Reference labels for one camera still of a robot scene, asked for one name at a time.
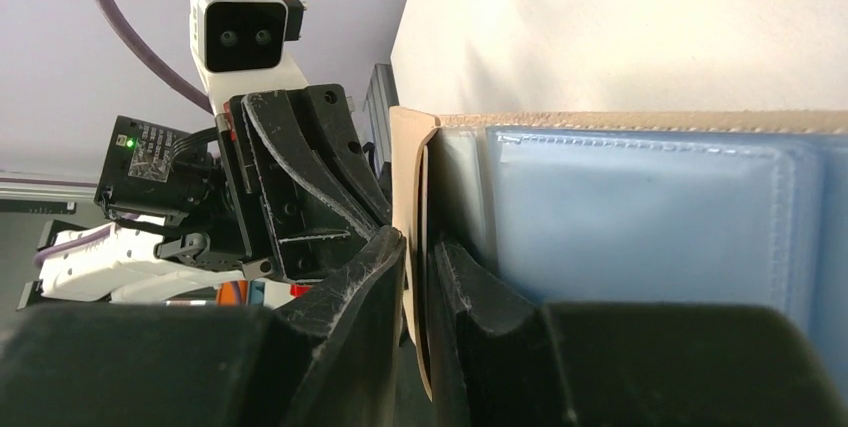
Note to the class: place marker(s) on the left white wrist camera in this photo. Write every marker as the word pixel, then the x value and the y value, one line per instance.
pixel 239 47

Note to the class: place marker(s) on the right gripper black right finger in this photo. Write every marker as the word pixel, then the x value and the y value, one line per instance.
pixel 498 360

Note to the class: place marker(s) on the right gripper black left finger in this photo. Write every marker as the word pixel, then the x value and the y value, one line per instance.
pixel 326 358

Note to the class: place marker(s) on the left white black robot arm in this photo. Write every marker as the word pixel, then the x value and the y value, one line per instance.
pixel 114 264

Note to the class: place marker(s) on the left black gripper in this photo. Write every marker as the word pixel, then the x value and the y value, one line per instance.
pixel 250 191

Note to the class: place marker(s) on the beige card holder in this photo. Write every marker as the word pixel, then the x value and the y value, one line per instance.
pixel 742 207

